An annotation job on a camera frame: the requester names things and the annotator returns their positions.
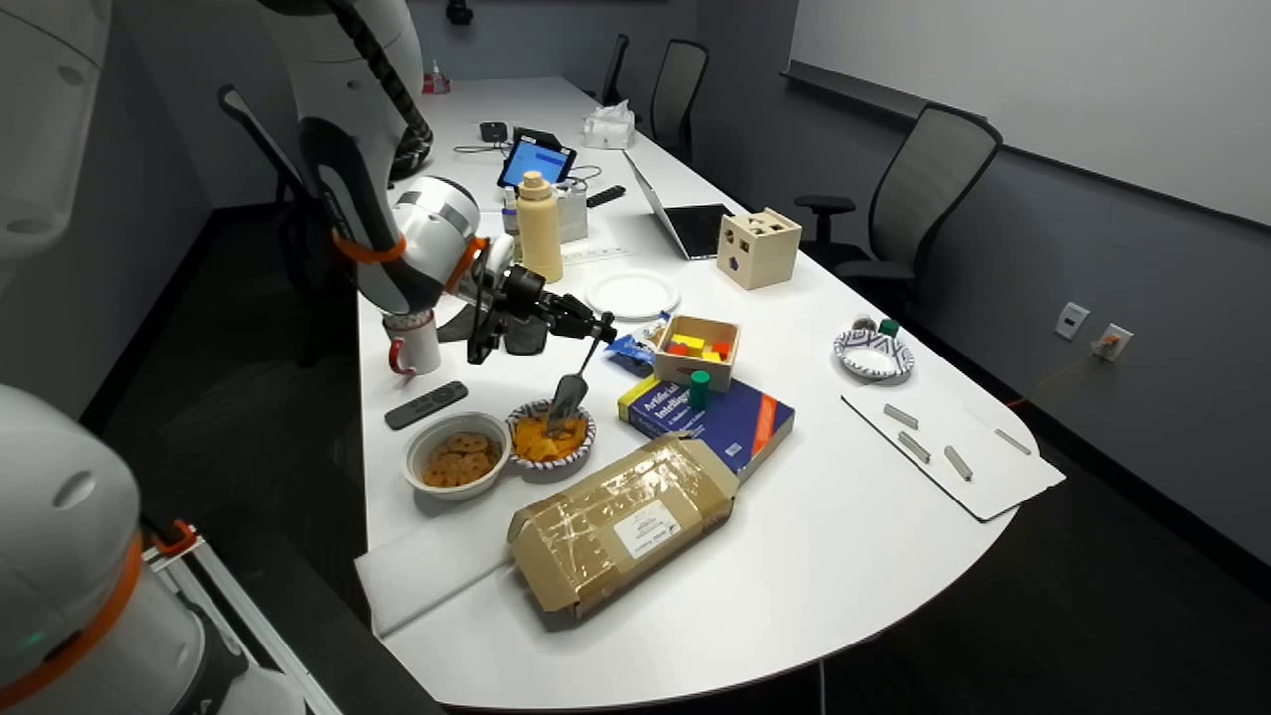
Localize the coiled white cable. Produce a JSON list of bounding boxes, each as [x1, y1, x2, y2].
[[830, 321, 917, 387]]

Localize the blue patterned paper bowl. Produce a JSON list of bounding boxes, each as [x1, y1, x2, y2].
[[503, 395, 598, 483]]

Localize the tablet with blue screen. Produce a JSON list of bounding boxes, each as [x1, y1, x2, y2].
[[491, 128, 583, 195]]

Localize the cream plastic bottle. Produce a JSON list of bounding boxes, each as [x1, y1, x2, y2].
[[513, 166, 566, 284]]

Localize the taped cardboard box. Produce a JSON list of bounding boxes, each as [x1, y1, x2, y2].
[[503, 434, 742, 624]]

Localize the white mug red handle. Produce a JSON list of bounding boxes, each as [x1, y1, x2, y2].
[[376, 305, 446, 379]]

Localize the wall whiteboard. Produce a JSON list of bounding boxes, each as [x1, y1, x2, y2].
[[787, 0, 1271, 228]]

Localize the open wooden block box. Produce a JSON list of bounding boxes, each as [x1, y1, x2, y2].
[[643, 311, 742, 395]]

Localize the blue snack packet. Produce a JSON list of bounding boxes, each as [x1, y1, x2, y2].
[[603, 328, 658, 378]]

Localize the wooden shape sorter cube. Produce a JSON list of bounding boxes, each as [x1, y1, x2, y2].
[[714, 201, 805, 292]]

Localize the white bowl with snacks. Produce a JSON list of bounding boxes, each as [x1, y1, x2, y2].
[[399, 407, 517, 503]]

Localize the grey mesh office chair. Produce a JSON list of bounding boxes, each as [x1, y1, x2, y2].
[[647, 36, 714, 156], [790, 101, 1003, 312]]

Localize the blue artificial intelligence textbook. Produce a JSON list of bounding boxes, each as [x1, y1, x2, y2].
[[615, 374, 799, 480]]

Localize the grey carton box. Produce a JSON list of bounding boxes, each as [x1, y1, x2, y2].
[[560, 174, 595, 246]]

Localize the white crumpled bag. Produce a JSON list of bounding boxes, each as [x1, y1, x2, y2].
[[579, 97, 643, 149]]

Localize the grey laptop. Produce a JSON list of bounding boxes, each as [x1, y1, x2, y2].
[[619, 145, 737, 266]]

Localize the white round plate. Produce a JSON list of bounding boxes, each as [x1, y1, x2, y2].
[[579, 268, 685, 326]]

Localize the flat white board panel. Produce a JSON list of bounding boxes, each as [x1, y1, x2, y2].
[[836, 349, 1067, 529]]

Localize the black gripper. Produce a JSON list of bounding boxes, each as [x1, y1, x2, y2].
[[484, 268, 619, 357]]

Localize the black remote control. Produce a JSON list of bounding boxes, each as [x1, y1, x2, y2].
[[381, 378, 474, 434]]

